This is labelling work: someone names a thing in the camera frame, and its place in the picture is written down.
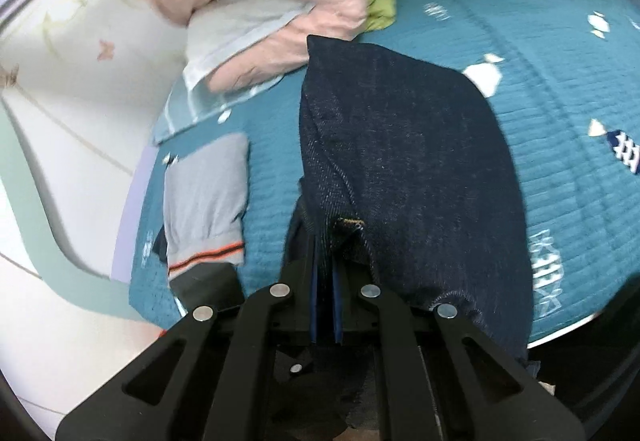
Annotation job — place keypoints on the light blue striped cloth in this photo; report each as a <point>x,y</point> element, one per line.
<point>200,113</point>

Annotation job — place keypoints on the grey garment with orange stripe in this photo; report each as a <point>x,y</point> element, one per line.
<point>205,191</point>

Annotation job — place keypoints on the light blue white cloth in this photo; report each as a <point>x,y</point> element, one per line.
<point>225,31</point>

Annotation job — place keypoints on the teal fish-print quilted blanket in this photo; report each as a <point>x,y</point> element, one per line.
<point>550,96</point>

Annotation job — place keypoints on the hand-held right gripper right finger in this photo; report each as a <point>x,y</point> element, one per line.
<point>337,306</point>

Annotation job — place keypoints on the dark denim jacket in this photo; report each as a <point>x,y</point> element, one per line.
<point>410,161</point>

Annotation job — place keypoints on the cream patterned floor mat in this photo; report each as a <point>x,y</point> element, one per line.
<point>75,71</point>

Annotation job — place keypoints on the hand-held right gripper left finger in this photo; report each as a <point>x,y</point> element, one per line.
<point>313,301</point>

